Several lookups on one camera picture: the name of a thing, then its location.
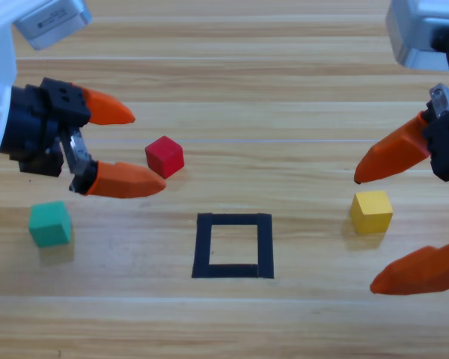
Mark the yellow cube block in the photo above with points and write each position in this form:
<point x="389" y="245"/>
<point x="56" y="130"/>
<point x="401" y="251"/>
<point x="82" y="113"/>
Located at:
<point x="370" y="213"/>

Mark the black tape square outline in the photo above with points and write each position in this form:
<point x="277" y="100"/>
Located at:
<point x="203" y="247"/>

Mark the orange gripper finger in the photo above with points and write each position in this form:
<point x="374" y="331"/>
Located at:
<point x="419" y="273"/>

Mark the green cube block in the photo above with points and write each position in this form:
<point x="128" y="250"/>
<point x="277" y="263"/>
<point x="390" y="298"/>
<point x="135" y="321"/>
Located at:
<point x="49" y="224"/>

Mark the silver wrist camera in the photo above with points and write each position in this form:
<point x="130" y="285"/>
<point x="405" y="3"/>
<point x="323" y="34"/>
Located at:
<point x="48" y="22"/>
<point x="411" y="26"/>

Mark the red cube block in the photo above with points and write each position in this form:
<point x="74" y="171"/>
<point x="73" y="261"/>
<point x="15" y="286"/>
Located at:
<point x="164" y="157"/>

